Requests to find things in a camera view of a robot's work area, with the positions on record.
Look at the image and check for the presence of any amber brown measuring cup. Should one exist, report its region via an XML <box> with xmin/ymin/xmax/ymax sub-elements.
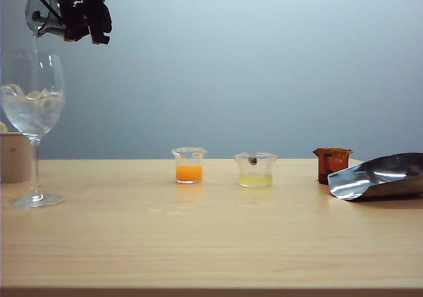
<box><xmin>312</xmin><ymin>147</ymin><xmax>354</xmax><ymax>185</ymax></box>

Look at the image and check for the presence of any beige paper cup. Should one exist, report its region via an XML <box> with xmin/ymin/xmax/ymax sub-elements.
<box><xmin>0</xmin><ymin>132</ymin><xmax>34</xmax><ymax>184</ymax></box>

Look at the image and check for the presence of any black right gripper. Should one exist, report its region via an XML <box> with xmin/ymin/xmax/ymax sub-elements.
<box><xmin>58</xmin><ymin>0</ymin><xmax>114</xmax><ymax>46</ymax></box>

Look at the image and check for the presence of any clear stemmed wine glass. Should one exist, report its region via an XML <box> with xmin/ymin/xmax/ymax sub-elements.
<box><xmin>0</xmin><ymin>52</ymin><xmax>67</xmax><ymax>210</ymax></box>

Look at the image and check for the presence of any clear measuring cup yellow juice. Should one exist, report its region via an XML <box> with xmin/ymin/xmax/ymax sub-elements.
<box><xmin>233</xmin><ymin>151</ymin><xmax>278</xmax><ymax>189</ymax></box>

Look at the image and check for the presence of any clear measuring cup orange juice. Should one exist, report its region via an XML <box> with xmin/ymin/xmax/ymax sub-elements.
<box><xmin>171</xmin><ymin>147</ymin><xmax>208</xmax><ymax>185</ymax></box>

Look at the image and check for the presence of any shiny metal ice scoop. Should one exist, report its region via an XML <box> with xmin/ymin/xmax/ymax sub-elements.
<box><xmin>327</xmin><ymin>152</ymin><xmax>423</xmax><ymax>202</ymax></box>

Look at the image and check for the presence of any smoke grey measuring cup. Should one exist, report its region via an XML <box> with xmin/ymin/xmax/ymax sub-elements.
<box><xmin>24</xmin><ymin>0</ymin><xmax>67</xmax><ymax>38</ymax></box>

